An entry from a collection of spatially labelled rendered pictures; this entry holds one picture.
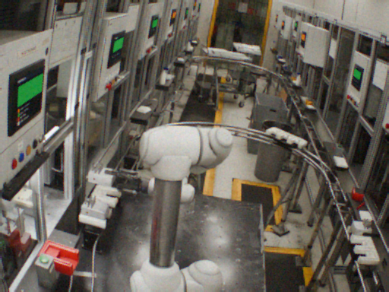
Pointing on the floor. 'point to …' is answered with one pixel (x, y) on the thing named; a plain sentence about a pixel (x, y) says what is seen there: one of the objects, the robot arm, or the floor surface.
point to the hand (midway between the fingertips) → (110, 177)
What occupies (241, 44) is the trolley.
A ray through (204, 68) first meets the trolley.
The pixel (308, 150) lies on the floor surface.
